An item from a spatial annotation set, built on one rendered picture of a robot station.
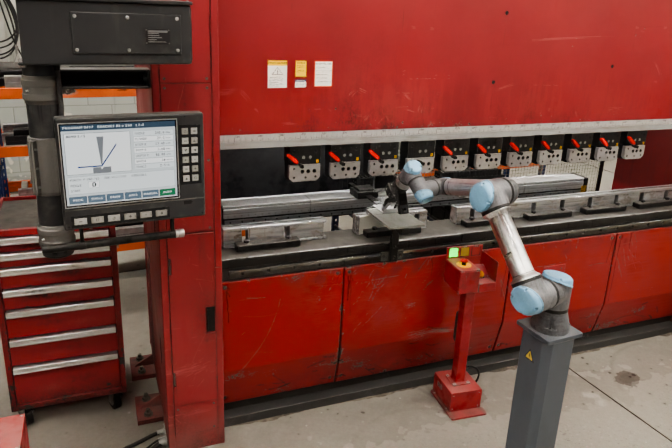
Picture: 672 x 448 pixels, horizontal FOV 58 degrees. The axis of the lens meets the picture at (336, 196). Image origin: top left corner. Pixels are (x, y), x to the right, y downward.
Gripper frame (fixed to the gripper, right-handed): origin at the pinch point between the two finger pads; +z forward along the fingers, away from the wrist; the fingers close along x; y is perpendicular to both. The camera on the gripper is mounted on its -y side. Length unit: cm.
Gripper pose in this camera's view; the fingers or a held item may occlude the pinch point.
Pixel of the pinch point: (389, 209)
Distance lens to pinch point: 299.1
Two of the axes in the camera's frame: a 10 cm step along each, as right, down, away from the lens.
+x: -9.3, 0.7, -3.6
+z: -2.7, 5.3, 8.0
